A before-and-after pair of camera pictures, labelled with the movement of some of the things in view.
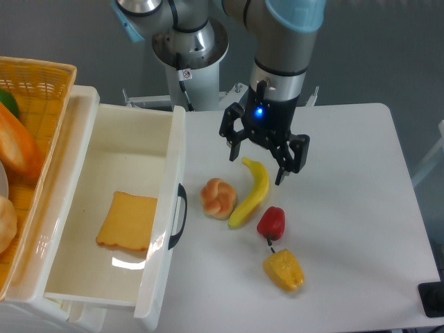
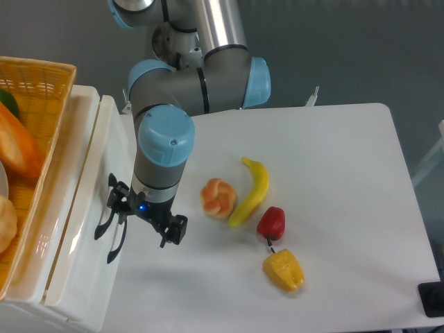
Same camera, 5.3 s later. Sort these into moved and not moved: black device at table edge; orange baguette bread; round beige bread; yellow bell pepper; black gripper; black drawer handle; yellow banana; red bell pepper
Moved: black gripper; black drawer handle
Not moved: yellow banana; round beige bread; red bell pepper; orange baguette bread; black device at table edge; yellow bell pepper
